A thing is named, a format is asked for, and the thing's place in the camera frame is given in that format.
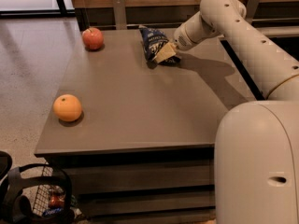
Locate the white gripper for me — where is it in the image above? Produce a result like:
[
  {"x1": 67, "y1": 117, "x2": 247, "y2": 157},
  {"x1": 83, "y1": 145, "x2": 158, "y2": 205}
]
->
[{"x1": 154, "y1": 22, "x2": 199, "y2": 63}]

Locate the blue chip bag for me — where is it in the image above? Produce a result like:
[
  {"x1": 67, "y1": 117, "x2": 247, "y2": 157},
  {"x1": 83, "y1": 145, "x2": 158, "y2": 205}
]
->
[{"x1": 139, "y1": 25, "x2": 180, "y2": 65}]

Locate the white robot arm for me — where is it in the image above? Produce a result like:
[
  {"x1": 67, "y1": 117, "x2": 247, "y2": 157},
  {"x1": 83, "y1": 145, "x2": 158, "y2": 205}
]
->
[{"x1": 154, "y1": 0, "x2": 299, "y2": 224}]

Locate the red apple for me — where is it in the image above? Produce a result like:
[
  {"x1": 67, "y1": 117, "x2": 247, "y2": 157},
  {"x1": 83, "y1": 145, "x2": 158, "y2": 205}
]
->
[{"x1": 82, "y1": 27, "x2": 104, "y2": 50}]

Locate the grey drawer cabinet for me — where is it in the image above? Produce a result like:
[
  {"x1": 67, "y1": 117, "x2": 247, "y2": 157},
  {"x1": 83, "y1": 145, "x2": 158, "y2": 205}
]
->
[{"x1": 36, "y1": 30, "x2": 252, "y2": 224}]

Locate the orange fruit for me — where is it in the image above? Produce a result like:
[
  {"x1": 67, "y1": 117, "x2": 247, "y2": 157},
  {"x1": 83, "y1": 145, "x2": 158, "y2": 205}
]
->
[{"x1": 52, "y1": 94, "x2": 82, "y2": 122}]

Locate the black chair part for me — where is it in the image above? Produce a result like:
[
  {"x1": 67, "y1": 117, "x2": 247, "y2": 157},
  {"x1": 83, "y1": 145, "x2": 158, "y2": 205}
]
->
[{"x1": 0, "y1": 151, "x2": 12, "y2": 180}]

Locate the left metal bracket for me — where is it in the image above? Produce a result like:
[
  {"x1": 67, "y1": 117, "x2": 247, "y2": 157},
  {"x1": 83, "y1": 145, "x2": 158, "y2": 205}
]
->
[{"x1": 112, "y1": 0, "x2": 127, "y2": 30}]

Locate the metal bracket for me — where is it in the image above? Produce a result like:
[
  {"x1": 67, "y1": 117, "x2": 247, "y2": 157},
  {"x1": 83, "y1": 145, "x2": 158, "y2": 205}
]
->
[
  {"x1": 246, "y1": 0, "x2": 261, "y2": 23},
  {"x1": 112, "y1": 0, "x2": 127, "y2": 30}
]

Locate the right metal bracket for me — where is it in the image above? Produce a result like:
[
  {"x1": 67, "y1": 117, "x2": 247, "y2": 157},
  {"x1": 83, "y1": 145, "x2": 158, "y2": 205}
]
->
[{"x1": 246, "y1": 0, "x2": 261, "y2": 23}]

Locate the black wire basket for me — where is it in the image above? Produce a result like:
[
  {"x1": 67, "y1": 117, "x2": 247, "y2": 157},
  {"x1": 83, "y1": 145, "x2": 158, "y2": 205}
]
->
[{"x1": 0, "y1": 163, "x2": 75, "y2": 224}]

